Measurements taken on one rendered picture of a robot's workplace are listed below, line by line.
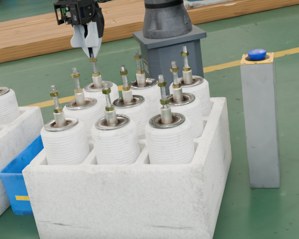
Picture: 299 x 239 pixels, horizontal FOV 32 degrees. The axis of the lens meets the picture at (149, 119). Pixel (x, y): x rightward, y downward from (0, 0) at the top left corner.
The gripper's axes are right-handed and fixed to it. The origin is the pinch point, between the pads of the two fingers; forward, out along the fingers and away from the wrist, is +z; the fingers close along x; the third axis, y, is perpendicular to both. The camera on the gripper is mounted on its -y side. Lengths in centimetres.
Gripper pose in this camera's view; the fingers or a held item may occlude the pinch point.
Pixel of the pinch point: (93, 51)
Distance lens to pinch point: 131.5
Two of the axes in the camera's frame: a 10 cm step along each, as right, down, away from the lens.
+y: -4.6, 4.0, -7.9
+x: 8.7, 0.6, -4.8
